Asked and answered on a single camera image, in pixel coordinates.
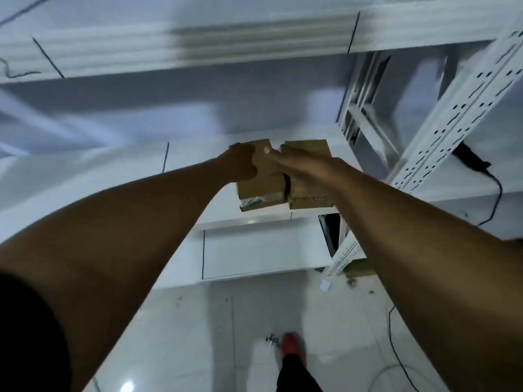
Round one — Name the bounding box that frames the person's left hand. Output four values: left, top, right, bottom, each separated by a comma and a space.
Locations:
218, 142, 260, 183

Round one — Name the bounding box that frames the person's right hand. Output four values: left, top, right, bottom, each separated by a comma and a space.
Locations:
263, 144, 349, 201

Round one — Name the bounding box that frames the handwritten cardboard box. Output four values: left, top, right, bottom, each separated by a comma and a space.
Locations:
279, 139, 334, 210

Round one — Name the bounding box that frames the green-taped cardboard box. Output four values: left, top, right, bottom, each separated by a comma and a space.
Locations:
236, 138, 289, 212

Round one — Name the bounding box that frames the white shelf with thin edge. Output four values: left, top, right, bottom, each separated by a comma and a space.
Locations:
0, 126, 364, 243

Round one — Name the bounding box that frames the white shelf with ribbed edge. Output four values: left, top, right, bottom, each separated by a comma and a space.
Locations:
0, 0, 523, 84

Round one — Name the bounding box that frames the person's right forearm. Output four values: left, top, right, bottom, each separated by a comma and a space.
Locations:
331, 158, 523, 392

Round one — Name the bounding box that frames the person's left forearm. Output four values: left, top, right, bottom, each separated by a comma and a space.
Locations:
0, 152, 229, 392

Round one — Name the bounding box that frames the white base shelf board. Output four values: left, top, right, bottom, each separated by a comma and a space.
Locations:
155, 218, 340, 290

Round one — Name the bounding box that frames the flat cardboard piece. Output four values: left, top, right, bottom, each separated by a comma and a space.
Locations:
344, 258, 378, 279

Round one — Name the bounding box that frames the white perforated shelf upright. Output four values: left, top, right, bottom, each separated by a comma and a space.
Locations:
321, 16, 523, 279

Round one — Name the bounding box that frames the white neighbouring rack shelf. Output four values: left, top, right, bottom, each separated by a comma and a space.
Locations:
390, 97, 523, 205

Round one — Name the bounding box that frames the red shoe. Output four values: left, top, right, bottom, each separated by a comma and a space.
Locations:
281, 332, 307, 365

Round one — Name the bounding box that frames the black trouser leg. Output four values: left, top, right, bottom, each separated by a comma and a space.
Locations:
276, 354, 324, 392

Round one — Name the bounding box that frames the black shirt sleeve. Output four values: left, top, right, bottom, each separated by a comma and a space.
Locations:
0, 273, 72, 392

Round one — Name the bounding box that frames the thin black floor cable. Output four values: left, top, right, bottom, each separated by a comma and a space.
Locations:
367, 305, 436, 392

